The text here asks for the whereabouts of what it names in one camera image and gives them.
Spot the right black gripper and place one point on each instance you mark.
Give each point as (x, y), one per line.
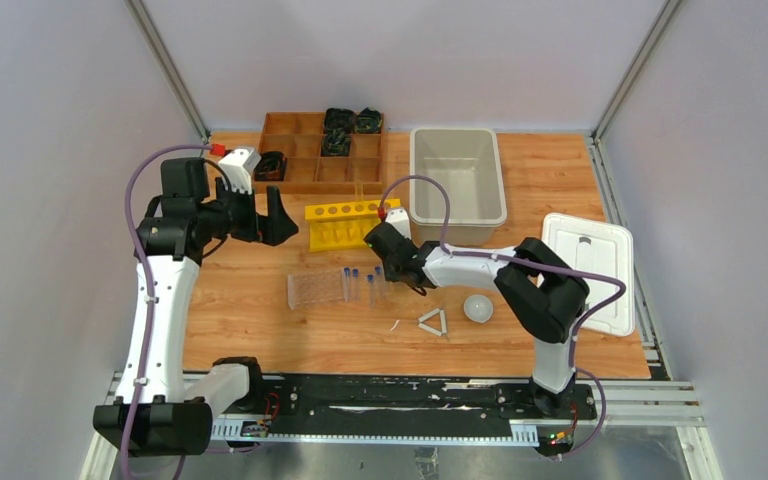
(390, 275)

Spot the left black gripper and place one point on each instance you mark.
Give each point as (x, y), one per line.
(247, 216)

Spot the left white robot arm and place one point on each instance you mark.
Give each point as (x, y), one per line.
(154, 412)

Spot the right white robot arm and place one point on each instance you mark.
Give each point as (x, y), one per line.
(536, 284)

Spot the yellow test tube rack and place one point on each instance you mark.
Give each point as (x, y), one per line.
(341, 225)

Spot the white clay triangle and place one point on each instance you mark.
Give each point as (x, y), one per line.
(434, 322)

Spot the clear plastic tube rack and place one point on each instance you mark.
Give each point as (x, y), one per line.
(314, 287)

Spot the wooden compartment tray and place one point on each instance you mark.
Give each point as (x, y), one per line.
(323, 152)

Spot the white round dish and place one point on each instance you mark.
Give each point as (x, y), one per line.
(478, 308)

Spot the beige plastic bin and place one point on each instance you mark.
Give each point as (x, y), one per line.
(466, 163)

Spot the white plastic bin lid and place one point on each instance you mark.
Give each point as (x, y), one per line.
(600, 248)

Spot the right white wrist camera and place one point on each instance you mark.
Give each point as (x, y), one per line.
(398, 218)

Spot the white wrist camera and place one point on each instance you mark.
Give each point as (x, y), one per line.
(239, 165)
(398, 218)

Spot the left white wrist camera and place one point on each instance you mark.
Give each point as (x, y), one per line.
(239, 165)

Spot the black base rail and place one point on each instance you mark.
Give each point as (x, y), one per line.
(347, 408)

